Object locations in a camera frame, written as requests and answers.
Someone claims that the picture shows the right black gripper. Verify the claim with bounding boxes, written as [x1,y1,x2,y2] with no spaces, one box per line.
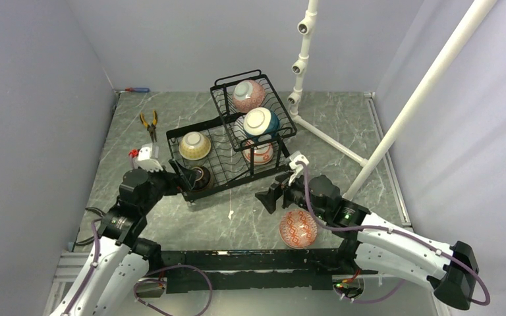
[255,168,328,221]

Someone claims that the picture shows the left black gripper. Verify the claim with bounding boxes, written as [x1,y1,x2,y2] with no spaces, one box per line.
[140,158,198,213]

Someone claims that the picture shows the black blue banded bowl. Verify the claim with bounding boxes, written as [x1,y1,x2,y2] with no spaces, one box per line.
[192,166,213,192]

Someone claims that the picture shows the yellow sun pattern bowl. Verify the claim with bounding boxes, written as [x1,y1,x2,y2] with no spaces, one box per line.
[179,132,211,161]

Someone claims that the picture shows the red geometric pattern bowl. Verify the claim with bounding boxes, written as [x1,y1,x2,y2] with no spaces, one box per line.
[279,209,318,249]

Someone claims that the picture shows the orange zigzag bowl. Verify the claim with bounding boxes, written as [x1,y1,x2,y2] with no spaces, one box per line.
[242,143,274,165]

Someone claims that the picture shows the black wire dish rack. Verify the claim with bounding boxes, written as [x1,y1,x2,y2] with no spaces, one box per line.
[165,69,297,202]

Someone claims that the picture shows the teal white bowl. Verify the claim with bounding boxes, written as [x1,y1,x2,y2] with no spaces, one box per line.
[242,107,281,140]

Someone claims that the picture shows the pink floral bowl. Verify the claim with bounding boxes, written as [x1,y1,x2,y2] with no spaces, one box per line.
[232,80,266,113]

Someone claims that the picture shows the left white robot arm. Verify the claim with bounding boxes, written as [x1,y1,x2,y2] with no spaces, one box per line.
[52,161,197,315]

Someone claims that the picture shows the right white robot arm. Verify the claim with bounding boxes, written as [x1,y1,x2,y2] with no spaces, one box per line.
[255,175,490,310]

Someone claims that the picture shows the red blue screwdriver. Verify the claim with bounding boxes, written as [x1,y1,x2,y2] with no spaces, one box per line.
[124,87,150,93]

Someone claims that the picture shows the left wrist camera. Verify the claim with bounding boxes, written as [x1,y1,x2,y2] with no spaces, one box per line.
[128,143,163,172]

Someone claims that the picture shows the yellow handled pliers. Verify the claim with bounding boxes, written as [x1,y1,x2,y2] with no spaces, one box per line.
[139,110,158,143]

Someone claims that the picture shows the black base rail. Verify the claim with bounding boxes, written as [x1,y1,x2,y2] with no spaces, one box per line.
[135,246,373,294]

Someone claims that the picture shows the black handled pliers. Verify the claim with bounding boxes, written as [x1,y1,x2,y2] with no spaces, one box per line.
[74,207,105,247]

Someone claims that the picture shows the white pvc pipe frame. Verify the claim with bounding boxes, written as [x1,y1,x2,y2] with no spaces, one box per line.
[287,0,498,201]

